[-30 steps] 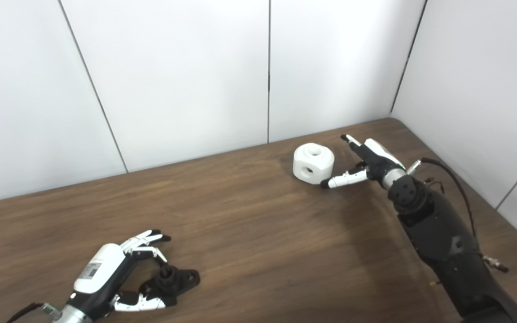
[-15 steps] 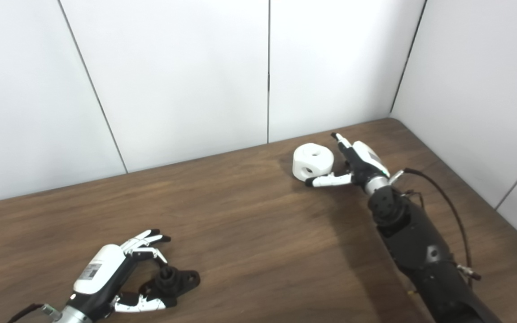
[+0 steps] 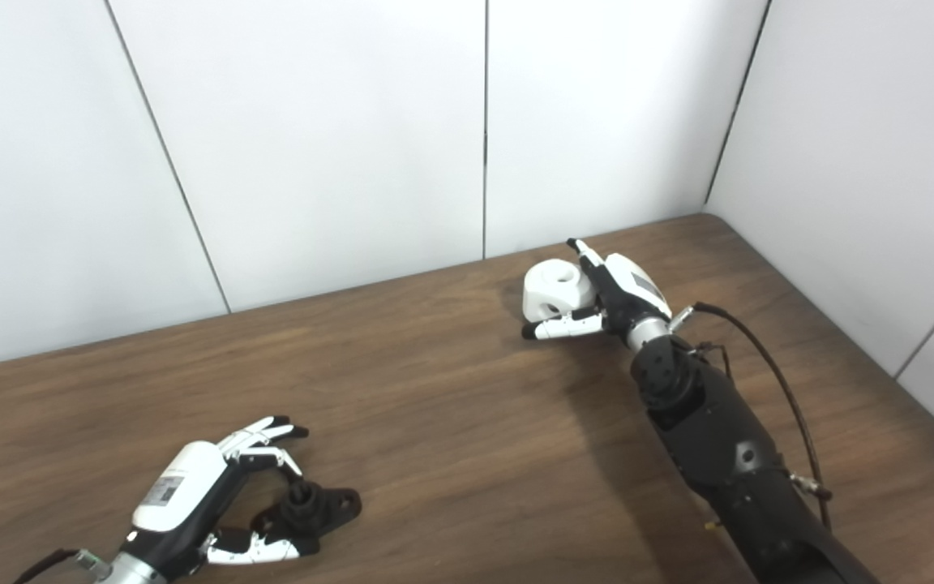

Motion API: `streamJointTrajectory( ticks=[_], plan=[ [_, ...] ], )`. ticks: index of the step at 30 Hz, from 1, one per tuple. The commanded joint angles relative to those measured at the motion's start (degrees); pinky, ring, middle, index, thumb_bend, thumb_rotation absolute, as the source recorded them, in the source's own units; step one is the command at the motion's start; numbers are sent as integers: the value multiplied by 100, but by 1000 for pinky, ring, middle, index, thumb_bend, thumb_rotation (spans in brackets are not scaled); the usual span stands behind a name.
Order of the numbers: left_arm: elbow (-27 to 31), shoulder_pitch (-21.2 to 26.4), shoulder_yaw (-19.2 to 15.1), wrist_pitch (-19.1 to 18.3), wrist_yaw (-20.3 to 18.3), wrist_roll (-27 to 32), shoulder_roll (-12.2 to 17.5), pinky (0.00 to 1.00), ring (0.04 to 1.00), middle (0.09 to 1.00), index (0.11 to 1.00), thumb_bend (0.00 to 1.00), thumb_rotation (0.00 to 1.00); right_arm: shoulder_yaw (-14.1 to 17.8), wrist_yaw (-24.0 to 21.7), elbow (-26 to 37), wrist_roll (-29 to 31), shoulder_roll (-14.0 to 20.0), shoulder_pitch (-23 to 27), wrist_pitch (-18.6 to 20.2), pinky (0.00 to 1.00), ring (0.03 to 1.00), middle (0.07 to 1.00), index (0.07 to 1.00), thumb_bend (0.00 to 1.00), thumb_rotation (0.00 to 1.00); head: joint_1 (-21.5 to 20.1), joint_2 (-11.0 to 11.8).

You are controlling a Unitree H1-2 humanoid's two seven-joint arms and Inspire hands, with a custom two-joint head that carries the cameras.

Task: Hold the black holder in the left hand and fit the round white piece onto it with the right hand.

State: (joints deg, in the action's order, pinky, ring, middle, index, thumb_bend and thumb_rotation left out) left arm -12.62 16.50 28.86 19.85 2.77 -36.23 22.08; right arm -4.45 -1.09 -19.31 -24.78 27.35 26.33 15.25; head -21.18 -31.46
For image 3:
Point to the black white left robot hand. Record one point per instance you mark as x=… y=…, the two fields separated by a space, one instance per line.
x=179 y=487

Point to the black flanged holder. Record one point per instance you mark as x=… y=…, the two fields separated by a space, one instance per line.
x=313 y=503

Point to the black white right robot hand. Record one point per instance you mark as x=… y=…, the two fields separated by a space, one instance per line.
x=633 y=292

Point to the round white piece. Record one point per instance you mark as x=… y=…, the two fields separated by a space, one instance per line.
x=552 y=288

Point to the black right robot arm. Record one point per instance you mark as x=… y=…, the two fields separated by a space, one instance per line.
x=710 y=430

